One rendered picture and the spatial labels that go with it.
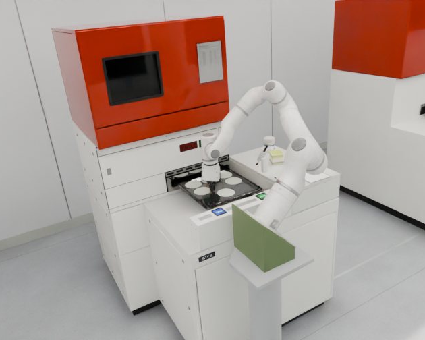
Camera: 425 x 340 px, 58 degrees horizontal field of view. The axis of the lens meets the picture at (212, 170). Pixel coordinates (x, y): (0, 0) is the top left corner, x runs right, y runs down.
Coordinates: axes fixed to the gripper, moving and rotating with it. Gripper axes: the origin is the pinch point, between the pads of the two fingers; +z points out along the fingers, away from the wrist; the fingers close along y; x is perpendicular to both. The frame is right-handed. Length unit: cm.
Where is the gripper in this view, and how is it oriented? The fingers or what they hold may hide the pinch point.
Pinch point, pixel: (212, 187)
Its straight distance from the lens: 216.9
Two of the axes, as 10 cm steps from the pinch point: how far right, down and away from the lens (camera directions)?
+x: 3.3, -4.0, 8.5
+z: 0.7, 9.1, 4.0
